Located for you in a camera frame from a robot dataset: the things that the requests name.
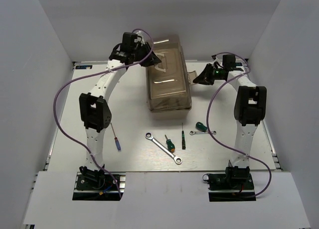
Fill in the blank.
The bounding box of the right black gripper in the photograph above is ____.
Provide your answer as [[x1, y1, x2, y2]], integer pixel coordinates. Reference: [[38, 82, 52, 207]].
[[194, 63, 223, 85]]

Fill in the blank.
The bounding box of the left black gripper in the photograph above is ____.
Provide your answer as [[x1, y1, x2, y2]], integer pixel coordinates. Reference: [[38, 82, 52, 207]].
[[131, 41, 160, 67]]

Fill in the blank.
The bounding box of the beige cantilever toolbox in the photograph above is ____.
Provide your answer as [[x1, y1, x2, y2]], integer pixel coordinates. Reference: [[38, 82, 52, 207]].
[[146, 34, 192, 120]]

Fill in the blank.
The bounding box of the stubby green orange screwdriver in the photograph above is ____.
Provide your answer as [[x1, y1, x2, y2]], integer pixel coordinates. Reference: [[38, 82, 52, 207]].
[[164, 134, 175, 152]]

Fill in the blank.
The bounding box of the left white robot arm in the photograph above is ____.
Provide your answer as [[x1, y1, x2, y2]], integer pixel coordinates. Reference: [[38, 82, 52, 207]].
[[79, 30, 161, 189]]

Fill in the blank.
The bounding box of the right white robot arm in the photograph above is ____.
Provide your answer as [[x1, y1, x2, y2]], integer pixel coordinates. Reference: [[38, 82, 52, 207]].
[[193, 53, 267, 189]]

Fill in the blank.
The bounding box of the small combination wrench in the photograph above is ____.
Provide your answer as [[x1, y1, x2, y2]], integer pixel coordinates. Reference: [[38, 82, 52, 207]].
[[189, 131, 217, 135]]

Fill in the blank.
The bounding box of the thin black green screwdriver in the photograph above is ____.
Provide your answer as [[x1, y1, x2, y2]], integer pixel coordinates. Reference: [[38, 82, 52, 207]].
[[181, 124, 186, 150]]

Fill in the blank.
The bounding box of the large ratchet wrench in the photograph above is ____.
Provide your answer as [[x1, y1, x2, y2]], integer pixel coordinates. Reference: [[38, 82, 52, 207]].
[[145, 132, 182, 165]]

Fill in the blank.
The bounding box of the red blue screwdriver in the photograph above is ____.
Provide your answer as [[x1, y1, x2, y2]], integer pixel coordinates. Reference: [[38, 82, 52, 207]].
[[111, 123, 122, 152]]

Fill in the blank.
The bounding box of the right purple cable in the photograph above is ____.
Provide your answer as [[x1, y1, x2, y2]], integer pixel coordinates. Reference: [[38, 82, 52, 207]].
[[206, 52, 273, 196]]

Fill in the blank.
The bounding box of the purple cable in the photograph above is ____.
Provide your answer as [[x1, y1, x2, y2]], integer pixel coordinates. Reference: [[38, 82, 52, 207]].
[[54, 28, 154, 199], [206, 52, 273, 196]]

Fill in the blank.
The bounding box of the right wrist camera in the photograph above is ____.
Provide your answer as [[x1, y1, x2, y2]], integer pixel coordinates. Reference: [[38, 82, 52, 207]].
[[211, 55, 223, 69]]

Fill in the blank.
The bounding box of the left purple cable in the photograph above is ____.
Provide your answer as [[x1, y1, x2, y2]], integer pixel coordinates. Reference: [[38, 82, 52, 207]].
[[54, 28, 154, 199]]

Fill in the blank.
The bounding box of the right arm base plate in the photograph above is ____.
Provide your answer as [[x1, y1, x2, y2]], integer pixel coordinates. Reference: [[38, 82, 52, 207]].
[[202, 173, 256, 202]]

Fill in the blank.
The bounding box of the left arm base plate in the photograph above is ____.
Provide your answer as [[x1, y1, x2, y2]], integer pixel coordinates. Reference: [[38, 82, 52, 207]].
[[72, 172, 126, 201]]

